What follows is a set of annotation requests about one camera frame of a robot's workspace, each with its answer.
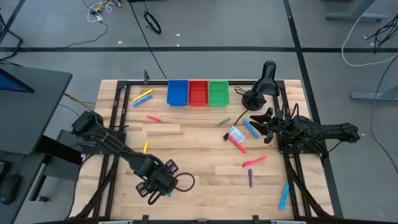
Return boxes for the green plastic basket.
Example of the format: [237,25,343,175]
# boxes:
[208,80,231,108]

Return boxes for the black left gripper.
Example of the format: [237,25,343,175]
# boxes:
[135,159,180,198]

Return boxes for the computer monitor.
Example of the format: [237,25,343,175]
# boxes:
[0,67,35,95]

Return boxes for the dark grey desk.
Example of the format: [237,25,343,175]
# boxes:
[0,151,47,224]

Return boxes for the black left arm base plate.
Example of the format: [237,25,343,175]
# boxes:
[81,129,127,156]

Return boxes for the black aluminium rig frame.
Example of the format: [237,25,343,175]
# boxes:
[70,70,335,224]

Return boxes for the pink clip marker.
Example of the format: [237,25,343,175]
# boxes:
[242,156,268,169]

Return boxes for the light blue marker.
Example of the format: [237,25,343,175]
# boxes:
[279,184,290,211]

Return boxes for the red marker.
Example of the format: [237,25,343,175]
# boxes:
[228,134,248,154]

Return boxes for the white cable bundle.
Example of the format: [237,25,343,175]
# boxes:
[83,0,123,24]

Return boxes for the black cable bundle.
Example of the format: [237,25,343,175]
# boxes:
[365,14,398,54]

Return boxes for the white floor cable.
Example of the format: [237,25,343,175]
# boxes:
[341,0,398,67]

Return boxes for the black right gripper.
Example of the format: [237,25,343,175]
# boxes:
[249,107,300,144]

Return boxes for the black coiled cable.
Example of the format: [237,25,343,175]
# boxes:
[143,11,162,35]

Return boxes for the black floor cable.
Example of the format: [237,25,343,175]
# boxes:
[65,21,109,49]
[0,12,24,62]
[128,0,169,80]
[369,54,398,175]

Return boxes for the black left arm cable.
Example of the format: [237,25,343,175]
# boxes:
[174,172,196,193]

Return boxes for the grey table foot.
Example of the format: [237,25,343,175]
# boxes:
[349,85,398,102]
[325,0,388,22]

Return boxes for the white cord tag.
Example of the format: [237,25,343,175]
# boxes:
[228,125,246,144]

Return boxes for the black desk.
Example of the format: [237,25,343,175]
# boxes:
[0,63,73,156]

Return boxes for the black lamp power cord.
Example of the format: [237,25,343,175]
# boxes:
[223,86,254,141]

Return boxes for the blue plastic basket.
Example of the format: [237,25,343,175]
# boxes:
[166,79,190,107]

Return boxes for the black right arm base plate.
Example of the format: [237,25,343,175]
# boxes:
[275,129,327,156]

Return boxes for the black desk leg frame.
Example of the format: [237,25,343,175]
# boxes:
[29,129,83,203]

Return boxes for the red plastic basket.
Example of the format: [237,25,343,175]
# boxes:
[188,80,210,107]

